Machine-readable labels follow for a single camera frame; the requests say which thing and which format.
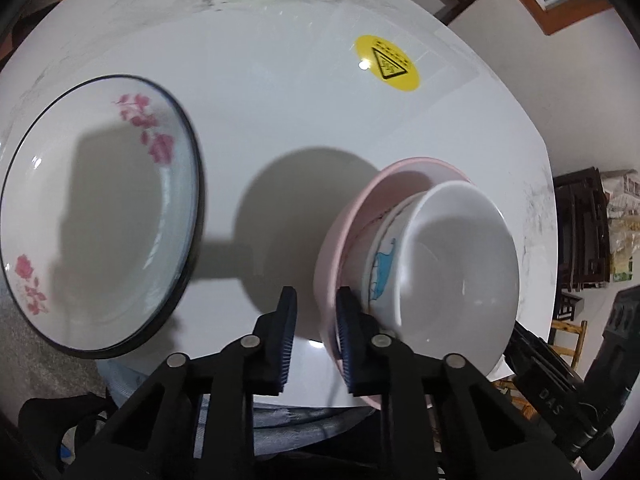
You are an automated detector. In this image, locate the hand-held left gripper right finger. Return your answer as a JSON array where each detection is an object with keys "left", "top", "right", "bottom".
[{"left": 335, "top": 286, "right": 576, "bottom": 480}]

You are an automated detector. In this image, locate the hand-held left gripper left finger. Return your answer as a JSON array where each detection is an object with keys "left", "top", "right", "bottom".
[{"left": 65, "top": 286, "right": 298, "bottom": 480}]

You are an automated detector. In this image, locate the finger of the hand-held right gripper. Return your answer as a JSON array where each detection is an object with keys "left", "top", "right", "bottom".
[{"left": 506, "top": 320, "right": 557, "bottom": 363}]

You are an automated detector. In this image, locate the large pink bowl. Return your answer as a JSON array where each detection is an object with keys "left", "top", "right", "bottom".
[{"left": 312, "top": 156, "right": 516, "bottom": 410}]

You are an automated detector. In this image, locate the white bowl blue band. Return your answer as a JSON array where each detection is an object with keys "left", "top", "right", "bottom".
[{"left": 340, "top": 181, "right": 520, "bottom": 370}]

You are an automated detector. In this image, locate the white bowl pink band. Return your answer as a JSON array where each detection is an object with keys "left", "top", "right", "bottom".
[{"left": 350, "top": 194, "right": 427, "bottom": 261}]

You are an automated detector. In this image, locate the white plate with pink flowers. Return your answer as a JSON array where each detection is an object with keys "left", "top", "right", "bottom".
[{"left": 0, "top": 74, "right": 207, "bottom": 361}]

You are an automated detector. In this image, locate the white pink floral plate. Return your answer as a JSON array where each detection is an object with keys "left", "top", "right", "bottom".
[{"left": 0, "top": 77, "right": 199, "bottom": 354}]

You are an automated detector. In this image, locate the bamboo chair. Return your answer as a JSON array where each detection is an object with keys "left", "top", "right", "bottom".
[{"left": 549, "top": 320, "right": 589, "bottom": 376}]

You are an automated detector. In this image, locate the dark wooden furniture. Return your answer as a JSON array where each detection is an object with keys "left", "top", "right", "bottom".
[{"left": 552, "top": 167, "right": 612, "bottom": 322}]

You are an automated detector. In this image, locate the plastic bag pile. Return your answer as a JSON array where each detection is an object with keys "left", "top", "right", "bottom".
[{"left": 600, "top": 169, "right": 640, "bottom": 282}]

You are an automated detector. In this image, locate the yellow round warning sticker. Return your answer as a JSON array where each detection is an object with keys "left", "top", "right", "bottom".
[{"left": 354, "top": 34, "right": 420, "bottom": 92}]

